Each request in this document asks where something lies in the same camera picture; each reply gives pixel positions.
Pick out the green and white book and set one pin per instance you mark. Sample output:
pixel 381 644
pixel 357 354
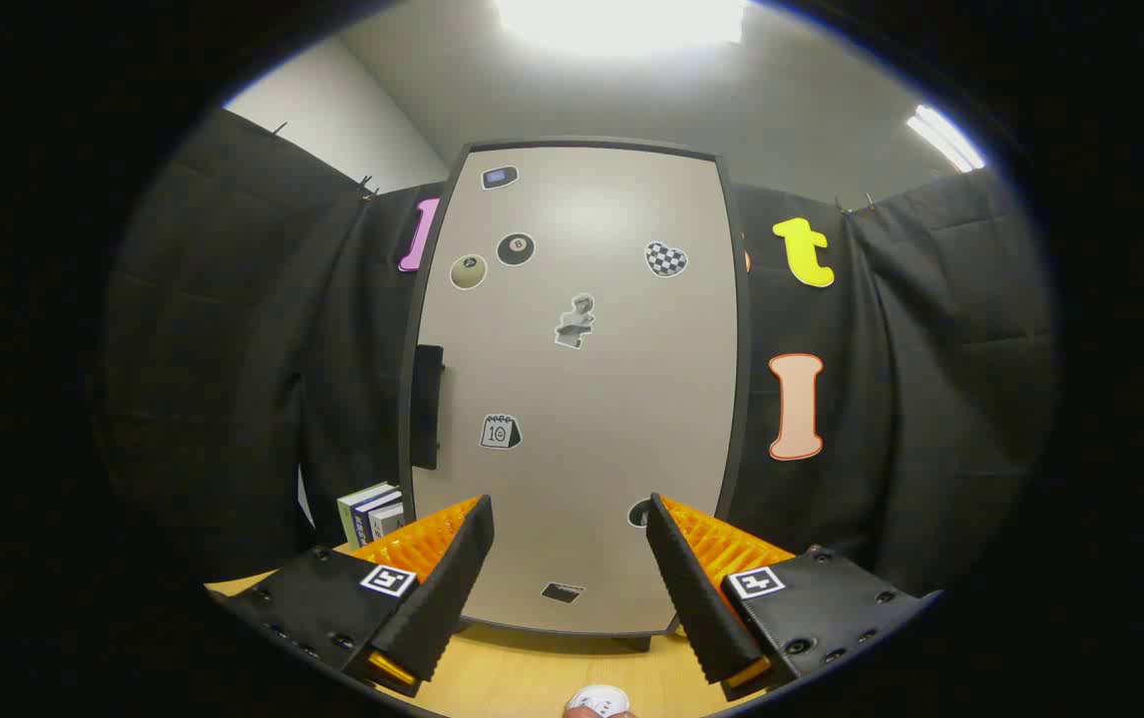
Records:
pixel 357 509

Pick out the beige shoe cabinet door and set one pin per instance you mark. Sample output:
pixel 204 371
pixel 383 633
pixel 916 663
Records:
pixel 611 399

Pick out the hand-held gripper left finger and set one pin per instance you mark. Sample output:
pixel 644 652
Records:
pixel 452 578

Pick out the white canvas shoe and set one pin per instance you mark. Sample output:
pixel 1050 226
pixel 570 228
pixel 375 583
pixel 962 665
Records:
pixel 599 701

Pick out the dark grey shoe cabinet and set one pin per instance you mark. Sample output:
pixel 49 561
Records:
pixel 743 399

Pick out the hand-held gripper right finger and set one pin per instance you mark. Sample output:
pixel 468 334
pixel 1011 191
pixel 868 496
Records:
pixel 696 598

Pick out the dark blue book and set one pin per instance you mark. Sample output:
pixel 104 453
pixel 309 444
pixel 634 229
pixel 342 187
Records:
pixel 372 514

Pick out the black backdrop cloth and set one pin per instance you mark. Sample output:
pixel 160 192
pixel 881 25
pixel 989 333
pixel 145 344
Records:
pixel 232 349

